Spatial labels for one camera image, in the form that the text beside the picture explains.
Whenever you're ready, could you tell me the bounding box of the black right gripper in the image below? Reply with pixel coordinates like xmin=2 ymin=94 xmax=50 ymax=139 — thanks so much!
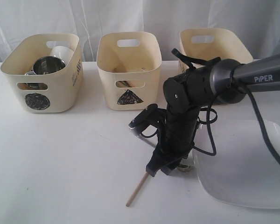
xmin=146 ymin=77 xmax=200 ymax=177

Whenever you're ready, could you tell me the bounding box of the steel spoon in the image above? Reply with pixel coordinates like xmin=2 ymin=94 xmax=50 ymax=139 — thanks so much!
xmin=140 ymin=136 xmax=193 ymax=173

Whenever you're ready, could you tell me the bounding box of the wooden chopstick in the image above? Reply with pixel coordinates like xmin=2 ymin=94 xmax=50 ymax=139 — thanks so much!
xmin=126 ymin=172 xmax=149 ymax=207
xmin=112 ymin=68 xmax=140 ymax=87

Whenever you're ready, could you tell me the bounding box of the white round bowl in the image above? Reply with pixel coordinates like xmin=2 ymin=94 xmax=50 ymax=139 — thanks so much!
xmin=50 ymin=46 xmax=74 ymax=65

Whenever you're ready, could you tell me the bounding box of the steel mug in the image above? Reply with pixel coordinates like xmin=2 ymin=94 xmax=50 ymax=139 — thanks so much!
xmin=25 ymin=56 xmax=66 ymax=75

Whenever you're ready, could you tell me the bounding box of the stainless steel bowl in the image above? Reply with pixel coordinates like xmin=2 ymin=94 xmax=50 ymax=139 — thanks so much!
xmin=17 ymin=83 xmax=48 ymax=90

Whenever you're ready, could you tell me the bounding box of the steel table knife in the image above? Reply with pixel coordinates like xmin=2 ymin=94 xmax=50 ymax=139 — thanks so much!
xmin=116 ymin=80 xmax=130 ymax=88

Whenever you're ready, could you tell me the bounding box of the white square plate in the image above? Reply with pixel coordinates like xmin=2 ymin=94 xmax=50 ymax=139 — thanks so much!
xmin=193 ymin=120 xmax=280 ymax=209

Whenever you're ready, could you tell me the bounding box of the cream bin with triangle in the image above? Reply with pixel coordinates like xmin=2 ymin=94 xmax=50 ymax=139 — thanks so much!
xmin=97 ymin=32 xmax=162 ymax=111

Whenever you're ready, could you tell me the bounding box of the cream bin with circle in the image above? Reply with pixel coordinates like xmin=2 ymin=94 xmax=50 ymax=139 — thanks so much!
xmin=0 ymin=33 xmax=83 ymax=113

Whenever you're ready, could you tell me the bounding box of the cream bin with square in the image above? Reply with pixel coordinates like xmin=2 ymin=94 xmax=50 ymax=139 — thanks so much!
xmin=180 ymin=28 xmax=253 ymax=63

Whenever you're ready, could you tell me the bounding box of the white curtain backdrop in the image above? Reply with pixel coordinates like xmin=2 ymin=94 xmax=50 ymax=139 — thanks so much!
xmin=0 ymin=0 xmax=280 ymax=62

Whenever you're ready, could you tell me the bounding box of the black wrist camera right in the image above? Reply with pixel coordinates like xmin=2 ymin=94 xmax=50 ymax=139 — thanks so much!
xmin=128 ymin=104 xmax=166 ymax=132

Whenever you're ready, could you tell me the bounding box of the black camera cable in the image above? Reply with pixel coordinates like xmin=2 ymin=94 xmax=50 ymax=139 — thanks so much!
xmin=137 ymin=48 xmax=280 ymax=177

